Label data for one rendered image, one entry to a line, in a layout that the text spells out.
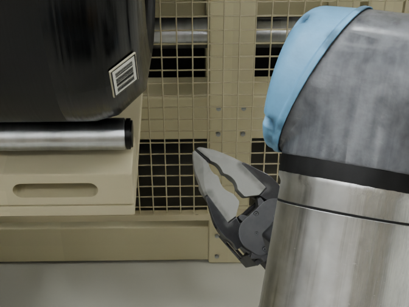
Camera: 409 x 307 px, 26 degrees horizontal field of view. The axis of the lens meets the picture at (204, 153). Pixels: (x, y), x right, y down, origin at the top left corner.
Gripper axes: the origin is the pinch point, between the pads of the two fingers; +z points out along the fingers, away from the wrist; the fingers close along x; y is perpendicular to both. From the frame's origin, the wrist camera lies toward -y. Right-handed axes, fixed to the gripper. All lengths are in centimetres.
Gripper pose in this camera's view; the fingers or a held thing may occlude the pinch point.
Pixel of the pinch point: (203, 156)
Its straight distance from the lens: 104.1
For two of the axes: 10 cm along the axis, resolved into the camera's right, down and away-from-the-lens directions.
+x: 7.3, -6.4, 2.5
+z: -6.6, -7.5, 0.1
